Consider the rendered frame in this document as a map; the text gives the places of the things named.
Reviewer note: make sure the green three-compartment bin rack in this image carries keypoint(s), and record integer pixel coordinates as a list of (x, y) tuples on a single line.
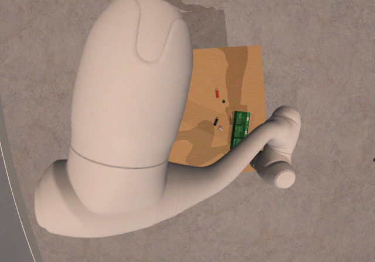
[(240, 127)]

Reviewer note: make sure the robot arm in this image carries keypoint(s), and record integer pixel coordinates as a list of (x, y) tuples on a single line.
[(129, 97)]

